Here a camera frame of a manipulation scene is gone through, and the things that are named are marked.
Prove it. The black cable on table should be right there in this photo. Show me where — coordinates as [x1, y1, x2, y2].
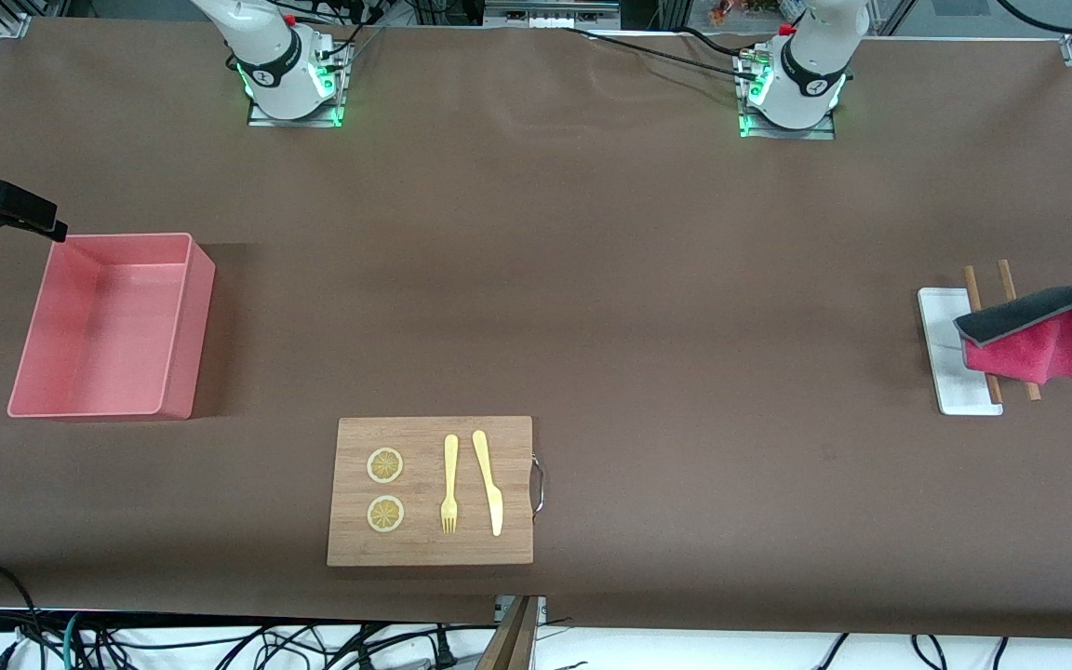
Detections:
[562, 26, 760, 80]

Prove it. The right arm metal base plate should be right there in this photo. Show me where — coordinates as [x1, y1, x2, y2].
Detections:
[248, 42, 345, 128]

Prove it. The wooden cutting board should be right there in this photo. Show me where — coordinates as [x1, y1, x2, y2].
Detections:
[327, 416, 535, 568]

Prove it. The pink plastic bin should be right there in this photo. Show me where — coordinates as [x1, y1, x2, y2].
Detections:
[7, 233, 217, 421]

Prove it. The yellow knife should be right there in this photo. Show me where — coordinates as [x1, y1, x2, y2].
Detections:
[472, 430, 504, 538]

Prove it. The brown wooden rod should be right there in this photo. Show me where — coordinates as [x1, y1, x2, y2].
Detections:
[964, 266, 1004, 406]
[998, 260, 1042, 402]

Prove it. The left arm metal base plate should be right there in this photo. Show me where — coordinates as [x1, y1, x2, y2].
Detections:
[739, 51, 837, 141]

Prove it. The white rectangular tray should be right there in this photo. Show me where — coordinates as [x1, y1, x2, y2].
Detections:
[917, 288, 1004, 416]

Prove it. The brown wooden post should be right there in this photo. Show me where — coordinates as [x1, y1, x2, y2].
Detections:
[476, 596, 542, 670]

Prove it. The red and grey cloth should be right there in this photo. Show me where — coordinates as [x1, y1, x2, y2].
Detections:
[953, 284, 1072, 394]

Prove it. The yellow fork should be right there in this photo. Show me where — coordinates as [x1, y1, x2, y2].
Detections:
[440, 435, 460, 535]

